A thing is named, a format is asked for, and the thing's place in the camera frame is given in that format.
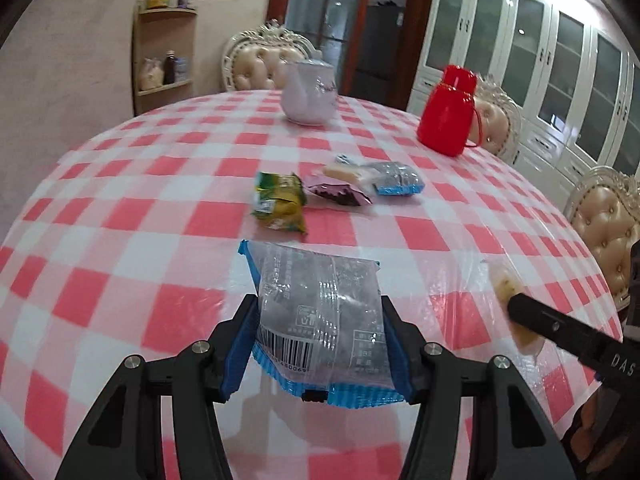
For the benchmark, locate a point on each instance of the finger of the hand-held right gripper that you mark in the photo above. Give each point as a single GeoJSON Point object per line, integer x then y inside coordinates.
{"type": "Point", "coordinates": [550, 322]}

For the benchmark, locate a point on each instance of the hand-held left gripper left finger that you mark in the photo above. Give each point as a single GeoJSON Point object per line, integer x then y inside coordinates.
{"type": "Point", "coordinates": [240, 355]}

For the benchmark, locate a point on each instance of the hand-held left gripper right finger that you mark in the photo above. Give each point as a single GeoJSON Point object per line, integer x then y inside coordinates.
{"type": "Point", "coordinates": [400, 360]}

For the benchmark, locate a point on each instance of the small clear snack packet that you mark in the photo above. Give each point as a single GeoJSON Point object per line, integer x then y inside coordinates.
{"type": "Point", "coordinates": [505, 282]}

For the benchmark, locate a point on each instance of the clear grey blue-edged snack packet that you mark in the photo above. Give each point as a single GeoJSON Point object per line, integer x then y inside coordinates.
{"type": "Point", "coordinates": [397, 177]}
{"type": "Point", "coordinates": [320, 310]}

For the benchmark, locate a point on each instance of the white carved tufted chair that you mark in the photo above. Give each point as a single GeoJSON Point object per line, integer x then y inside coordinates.
{"type": "Point", "coordinates": [497, 120]}
{"type": "Point", "coordinates": [605, 230]}
{"type": "Point", "coordinates": [255, 65]}

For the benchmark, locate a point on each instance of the pink white checkered tablecloth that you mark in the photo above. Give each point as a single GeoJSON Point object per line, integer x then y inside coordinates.
{"type": "Point", "coordinates": [150, 260]}

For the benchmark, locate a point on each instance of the green yellow snack packet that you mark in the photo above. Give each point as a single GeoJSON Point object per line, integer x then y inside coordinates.
{"type": "Point", "coordinates": [280, 202]}

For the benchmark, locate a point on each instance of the purple snack packet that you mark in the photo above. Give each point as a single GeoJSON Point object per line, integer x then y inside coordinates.
{"type": "Point", "coordinates": [337, 192]}

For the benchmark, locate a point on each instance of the white rice cracker packet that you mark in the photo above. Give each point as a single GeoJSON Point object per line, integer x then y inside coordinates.
{"type": "Point", "coordinates": [345, 172]}

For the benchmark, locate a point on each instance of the red thermos jug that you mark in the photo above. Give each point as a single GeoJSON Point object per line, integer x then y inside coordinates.
{"type": "Point", "coordinates": [445, 115]}

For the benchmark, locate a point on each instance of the white glass-door cabinet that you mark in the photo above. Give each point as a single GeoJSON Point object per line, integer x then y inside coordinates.
{"type": "Point", "coordinates": [550, 60]}

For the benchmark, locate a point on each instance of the white floral teapot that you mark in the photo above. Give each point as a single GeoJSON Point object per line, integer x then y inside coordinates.
{"type": "Point", "coordinates": [310, 97]}

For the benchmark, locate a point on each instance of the wooden corner shelf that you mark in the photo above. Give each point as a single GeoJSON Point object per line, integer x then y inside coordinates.
{"type": "Point", "coordinates": [165, 95]}

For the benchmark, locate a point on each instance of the small clear jar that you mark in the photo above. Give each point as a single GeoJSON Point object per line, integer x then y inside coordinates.
{"type": "Point", "coordinates": [182, 70]}

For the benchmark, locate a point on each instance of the clear bag on shelf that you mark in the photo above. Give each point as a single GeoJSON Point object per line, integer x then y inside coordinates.
{"type": "Point", "coordinates": [152, 75]}

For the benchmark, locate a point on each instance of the dark brown bottle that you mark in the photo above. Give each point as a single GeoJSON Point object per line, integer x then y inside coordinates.
{"type": "Point", "coordinates": [170, 67]}

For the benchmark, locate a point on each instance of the dark wooden glass door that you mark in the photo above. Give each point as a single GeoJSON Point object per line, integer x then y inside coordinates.
{"type": "Point", "coordinates": [350, 35]}

